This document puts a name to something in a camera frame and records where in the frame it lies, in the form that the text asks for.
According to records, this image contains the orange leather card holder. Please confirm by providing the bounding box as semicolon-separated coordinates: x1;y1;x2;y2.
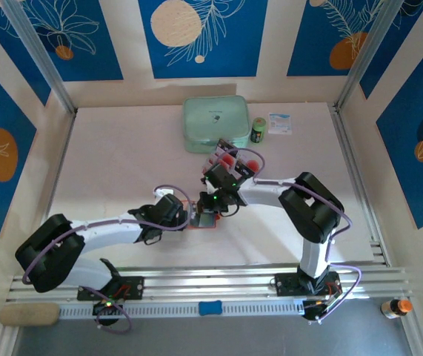
181;200;222;231

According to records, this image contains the credit card with red circle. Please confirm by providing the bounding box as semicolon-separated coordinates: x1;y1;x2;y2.
216;150;239;168
239;157;263;175

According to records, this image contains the mint green zip pouch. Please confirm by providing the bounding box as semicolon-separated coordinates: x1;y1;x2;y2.
181;94;251;154

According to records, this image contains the blue bone-shaped clip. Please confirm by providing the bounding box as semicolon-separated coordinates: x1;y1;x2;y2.
198;300;222;317

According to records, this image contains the white and blue packet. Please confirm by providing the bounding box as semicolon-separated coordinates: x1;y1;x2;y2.
267;113;294;136

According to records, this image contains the beige foam block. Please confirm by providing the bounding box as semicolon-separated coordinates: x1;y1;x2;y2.
0;302;61;327

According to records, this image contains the brown bottle orange cap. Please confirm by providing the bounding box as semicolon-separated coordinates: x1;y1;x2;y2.
380;298;414;320

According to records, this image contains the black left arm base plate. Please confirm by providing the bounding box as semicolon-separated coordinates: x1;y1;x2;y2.
76;276;145;301

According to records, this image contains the aluminium rail beam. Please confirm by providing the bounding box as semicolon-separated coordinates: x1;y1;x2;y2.
5;263;414;302

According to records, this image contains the white slotted cable duct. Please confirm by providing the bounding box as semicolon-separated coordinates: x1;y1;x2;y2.
58;299;305;319

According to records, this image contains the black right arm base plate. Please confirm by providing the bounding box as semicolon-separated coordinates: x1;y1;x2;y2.
274;272;342;297

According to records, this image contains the aluminium table side rail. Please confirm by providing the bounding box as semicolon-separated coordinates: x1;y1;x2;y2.
329;103;392;267
28;111;77;275

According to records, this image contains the aluminium frame post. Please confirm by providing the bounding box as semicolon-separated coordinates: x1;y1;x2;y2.
333;0;407;111
0;0;78;115

